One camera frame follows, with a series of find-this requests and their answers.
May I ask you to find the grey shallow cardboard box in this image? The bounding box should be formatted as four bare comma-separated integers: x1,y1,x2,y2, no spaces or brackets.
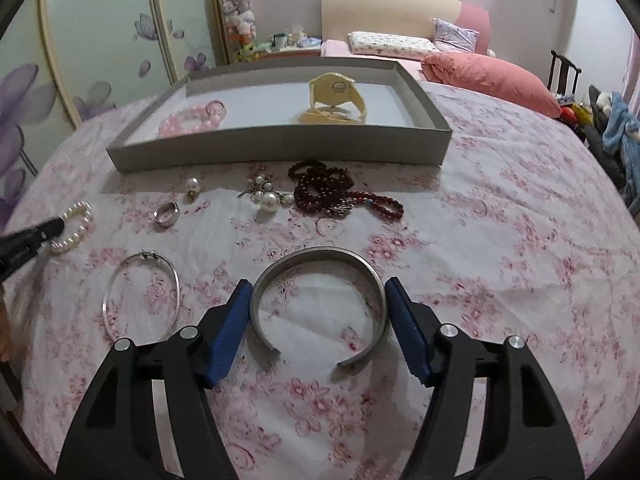
106,56,453,175

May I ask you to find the thin silver bangle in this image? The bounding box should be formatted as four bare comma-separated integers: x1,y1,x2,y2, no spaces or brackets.
102,250,181,343

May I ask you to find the pink bead bracelet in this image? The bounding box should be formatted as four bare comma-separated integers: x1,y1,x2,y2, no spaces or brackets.
159,100,227,137

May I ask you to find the stack of plush toys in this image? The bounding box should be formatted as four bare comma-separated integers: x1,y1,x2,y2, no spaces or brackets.
222,0,258,58

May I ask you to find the pink and cream nightstand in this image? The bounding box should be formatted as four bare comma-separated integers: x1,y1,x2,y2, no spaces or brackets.
250,35,323,64

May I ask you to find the white patterned pillow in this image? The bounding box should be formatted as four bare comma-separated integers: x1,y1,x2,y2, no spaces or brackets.
348,31,440,56

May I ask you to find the pearl necklace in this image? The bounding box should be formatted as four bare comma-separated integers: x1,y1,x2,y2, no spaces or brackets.
259,191,296,211

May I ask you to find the purple pillow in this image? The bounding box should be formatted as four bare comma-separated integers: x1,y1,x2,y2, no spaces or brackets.
432,18,480,53

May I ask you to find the wide silver cuff bangle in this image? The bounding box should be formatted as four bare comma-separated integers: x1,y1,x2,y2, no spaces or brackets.
250,247,391,367

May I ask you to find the yellow bracelet with beads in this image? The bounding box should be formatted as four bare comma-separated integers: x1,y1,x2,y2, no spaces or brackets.
294,72,370,126

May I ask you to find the folded pink duvet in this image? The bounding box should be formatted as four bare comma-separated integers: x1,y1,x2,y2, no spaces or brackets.
421,51,563,118

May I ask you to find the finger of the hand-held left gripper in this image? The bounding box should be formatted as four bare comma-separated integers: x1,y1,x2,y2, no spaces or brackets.
0,216,66,283

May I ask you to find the white pearl bracelet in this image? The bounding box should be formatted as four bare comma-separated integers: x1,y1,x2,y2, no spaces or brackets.
50,201,95,255

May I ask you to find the pink floral bedsheet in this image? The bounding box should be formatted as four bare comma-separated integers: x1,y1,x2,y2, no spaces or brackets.
2,80,638,480

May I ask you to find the wardrobe with purple flowers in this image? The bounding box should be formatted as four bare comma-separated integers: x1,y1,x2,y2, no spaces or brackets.
0,0,236,231

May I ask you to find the cream and pink headboard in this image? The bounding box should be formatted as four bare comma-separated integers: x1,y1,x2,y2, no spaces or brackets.
320,0,491,56

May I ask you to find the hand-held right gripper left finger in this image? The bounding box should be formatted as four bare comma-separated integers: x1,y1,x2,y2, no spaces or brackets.
55,279,253,480

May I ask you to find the pink mattress sheet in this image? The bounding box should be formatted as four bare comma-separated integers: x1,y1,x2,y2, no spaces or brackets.
320,40,426,81

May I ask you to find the dark red bead necklace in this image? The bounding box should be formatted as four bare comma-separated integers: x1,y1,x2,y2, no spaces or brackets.
288,160,405,222

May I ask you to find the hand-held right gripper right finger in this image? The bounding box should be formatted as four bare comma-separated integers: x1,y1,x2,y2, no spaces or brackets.
384,277,586,480

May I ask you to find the blue clothing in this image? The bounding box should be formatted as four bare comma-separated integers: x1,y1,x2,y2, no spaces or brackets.
602,92,640,186

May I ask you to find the dark wooden chair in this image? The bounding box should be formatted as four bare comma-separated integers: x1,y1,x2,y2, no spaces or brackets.
549,50,583,96

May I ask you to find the silver ring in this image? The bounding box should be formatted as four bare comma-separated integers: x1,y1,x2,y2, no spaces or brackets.
153,202,181,228

